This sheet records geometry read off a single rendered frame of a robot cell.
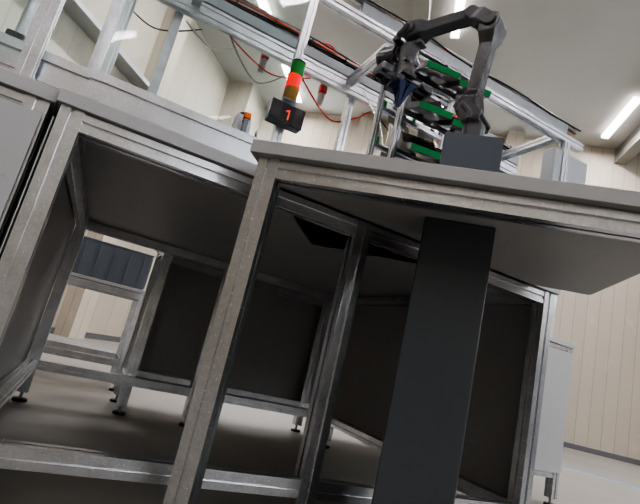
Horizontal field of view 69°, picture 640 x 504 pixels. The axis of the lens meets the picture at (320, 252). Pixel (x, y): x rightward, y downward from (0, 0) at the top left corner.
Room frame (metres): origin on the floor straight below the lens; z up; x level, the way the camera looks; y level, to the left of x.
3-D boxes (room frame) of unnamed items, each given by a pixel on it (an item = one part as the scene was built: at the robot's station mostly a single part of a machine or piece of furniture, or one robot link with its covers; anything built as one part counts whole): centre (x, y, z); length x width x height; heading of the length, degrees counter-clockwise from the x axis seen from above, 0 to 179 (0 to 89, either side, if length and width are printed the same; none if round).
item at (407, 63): (1.25, -0.13, 1.33); 0.19 x 0.06 x 0.08; 113
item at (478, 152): (1.09, -0.32, 0.96); 0.14 x 0.14 x 0.20; 78
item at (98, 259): (3.04, 1.39, 0.73); 0.62 x 0.42 x 0.23; 114
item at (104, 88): (1.16, 0.19, 0.91); 0.89 x 0.06 x 0.11; 114
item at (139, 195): (1.82, 0.18, 0.84); 1.50 x 1.41 x 0.03; 114
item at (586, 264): (1.14, -0.33, 0.84); 0.90 x 0.70 x 0.03; 78
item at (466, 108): (1.09, -0.31, 1.15); 0.09 x 0.07 x 0.06; 141
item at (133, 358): (2.92, -0.17, 0.43); 2.20 x 0.38 x 0.86; 114
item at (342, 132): (2.58, 0.03, 1.56); 0.04 x 0.04 x 1.39; 24
